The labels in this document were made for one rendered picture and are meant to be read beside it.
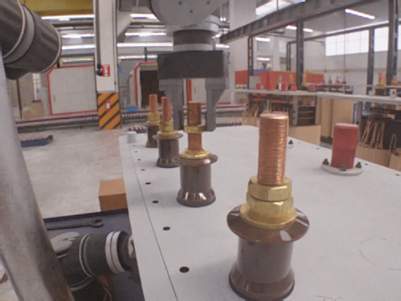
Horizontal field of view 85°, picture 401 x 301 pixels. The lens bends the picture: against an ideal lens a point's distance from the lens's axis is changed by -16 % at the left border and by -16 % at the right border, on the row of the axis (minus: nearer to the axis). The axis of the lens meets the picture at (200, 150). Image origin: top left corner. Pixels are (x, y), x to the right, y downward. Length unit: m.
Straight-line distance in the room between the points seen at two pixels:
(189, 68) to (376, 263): 0.44
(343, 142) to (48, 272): 0.76
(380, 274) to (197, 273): 0.25
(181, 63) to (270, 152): 0.29
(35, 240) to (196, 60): 0.44
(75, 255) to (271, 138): 0.54
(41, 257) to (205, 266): 0.31
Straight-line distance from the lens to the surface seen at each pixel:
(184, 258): 0.39
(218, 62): 0.47
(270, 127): 0.25
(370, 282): 0.39
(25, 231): 0.52
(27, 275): 0.55
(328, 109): 7.69
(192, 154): 0.50
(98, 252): 0.64
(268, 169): 0.26
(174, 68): 0.50
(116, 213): 1.61
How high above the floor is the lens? 1.60
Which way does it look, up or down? 14 degrees down
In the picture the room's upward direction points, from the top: 1 degrees counter-clockwise
